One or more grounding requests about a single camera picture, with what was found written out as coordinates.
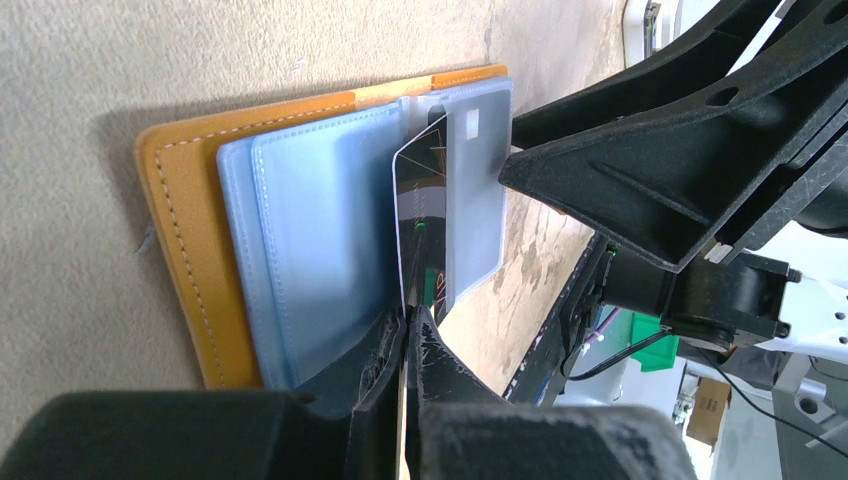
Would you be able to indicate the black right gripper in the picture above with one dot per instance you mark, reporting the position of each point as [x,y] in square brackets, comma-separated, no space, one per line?
[722,169]

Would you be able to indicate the orange leather card holder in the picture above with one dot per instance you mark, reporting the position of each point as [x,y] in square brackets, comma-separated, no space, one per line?
[177,168]

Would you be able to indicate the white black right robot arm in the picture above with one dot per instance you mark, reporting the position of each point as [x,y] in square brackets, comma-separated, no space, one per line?
[711,305]

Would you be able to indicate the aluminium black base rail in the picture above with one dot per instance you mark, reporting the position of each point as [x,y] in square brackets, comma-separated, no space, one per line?
[539,378]

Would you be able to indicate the cardboard box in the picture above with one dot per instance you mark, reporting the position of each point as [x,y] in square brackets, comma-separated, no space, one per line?
[706,418]

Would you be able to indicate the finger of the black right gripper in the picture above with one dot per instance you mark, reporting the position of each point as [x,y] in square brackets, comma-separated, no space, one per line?
[701,56]

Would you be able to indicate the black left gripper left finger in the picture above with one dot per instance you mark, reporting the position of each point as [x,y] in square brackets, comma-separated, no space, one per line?
[341,424]

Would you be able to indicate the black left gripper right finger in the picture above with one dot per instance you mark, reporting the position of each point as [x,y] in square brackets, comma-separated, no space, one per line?
[458,428]

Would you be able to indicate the black credit card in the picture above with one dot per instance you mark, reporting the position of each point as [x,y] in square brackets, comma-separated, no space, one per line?
[420,189]

